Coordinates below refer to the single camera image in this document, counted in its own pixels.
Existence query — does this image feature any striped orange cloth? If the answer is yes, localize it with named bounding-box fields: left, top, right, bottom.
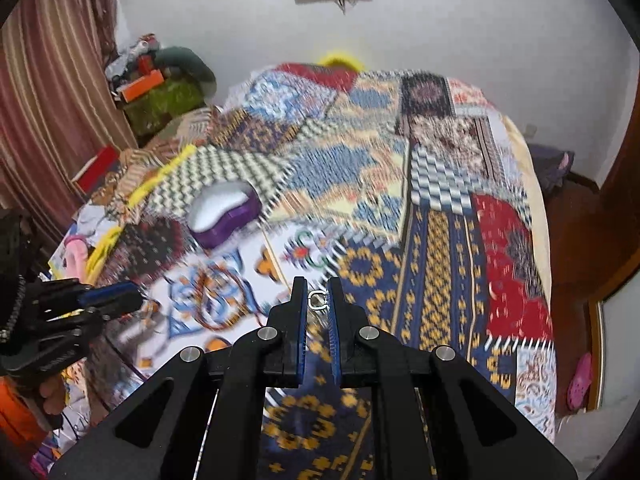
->
left=120, top=106, right=227, bottom=167

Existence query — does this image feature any wooden door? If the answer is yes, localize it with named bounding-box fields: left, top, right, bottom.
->
left=596, top=72, right=640, bottom=288

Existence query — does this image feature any white sliding wardrobe door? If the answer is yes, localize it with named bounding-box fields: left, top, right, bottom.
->
left=586, top=270, right=640, bottom=413

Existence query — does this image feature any pink cloth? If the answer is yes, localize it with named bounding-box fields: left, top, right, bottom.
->
left=64, top=236, right=94, bottom=272

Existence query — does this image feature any person's left forearm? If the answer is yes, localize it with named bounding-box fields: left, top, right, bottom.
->
left=0, top=377, right=51, bottom=448

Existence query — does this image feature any green patterned bag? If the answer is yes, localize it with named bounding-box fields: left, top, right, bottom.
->
left=122, top=79, right=207, bottom=137

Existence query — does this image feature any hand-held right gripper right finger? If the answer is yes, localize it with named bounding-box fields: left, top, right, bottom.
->
left=327, top=276, right=591, bottom=480

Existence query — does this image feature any brown beaded bracelet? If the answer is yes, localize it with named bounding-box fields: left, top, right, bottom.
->
left=192, top=264, right=262, bottom=334

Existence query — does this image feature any striped brown curtain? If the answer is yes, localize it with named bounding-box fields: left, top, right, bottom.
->
left=0, top=0, right=140, bottom=243

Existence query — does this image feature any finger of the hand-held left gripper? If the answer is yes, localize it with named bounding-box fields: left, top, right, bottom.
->
left=0, top=307, right=108, bottom=377
left=36, top=280, right=147, bottom=320

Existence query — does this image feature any patchwork printed blanket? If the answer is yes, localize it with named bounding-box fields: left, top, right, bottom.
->
left=30, top=62, right=558, bottom=480

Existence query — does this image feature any dark bag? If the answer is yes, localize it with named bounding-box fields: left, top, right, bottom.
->
left=526, top=143, right=577, bottom=197

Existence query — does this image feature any purple heart-shaped jewelry box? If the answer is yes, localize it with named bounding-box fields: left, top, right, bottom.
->
left=186, top=180, right=262, bottom=250

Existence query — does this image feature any person's left hand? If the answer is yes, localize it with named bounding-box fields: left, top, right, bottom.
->
left=40, top=374, right=68, bottom=431

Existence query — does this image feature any yellow cloth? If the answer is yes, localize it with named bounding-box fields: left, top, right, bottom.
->
left=87, top=144, right=199, bottom=284

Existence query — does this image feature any orange box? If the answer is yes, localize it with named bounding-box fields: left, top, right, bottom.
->
left=119, top=69, right=166, bottom=104

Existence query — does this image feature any pink slipper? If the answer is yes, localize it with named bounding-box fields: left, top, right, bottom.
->
left=566, top=352, right=594, bottom=411

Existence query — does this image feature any yellow plastic object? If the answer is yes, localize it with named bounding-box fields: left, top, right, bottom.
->
left=319, top=50, right=364, bottom=72

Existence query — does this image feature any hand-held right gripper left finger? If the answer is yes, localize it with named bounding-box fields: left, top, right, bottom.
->
left=47, top=276, right=308, bottom=480

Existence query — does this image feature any red box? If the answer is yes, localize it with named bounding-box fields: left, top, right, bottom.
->
left=71, top=145, right=122, bottom=194

